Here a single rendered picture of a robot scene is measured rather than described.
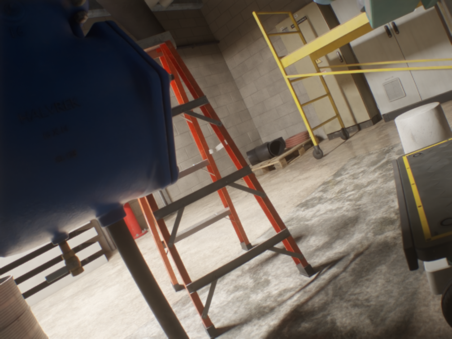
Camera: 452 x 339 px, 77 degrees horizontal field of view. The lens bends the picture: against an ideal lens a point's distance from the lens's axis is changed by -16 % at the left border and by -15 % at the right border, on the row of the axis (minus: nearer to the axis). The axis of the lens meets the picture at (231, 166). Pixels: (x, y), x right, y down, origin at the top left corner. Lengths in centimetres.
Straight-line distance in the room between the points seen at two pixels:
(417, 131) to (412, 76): 265
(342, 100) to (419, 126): 315
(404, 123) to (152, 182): 128
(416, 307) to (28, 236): 101
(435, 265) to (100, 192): 86
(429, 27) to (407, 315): 368
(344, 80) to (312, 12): 106
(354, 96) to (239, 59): 241
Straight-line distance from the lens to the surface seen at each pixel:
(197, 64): 595
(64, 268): 92
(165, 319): 105
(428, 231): 66
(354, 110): 477
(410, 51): 434
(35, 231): 81
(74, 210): 82
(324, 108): 496
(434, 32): 428
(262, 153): 462
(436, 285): 92
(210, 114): 133
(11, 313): 120
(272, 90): 585
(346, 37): 416
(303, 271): 137
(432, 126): 175
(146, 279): 101
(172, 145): 89
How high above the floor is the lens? 62
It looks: 4 degrees down
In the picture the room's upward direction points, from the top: 24 degrees counter-clockwise
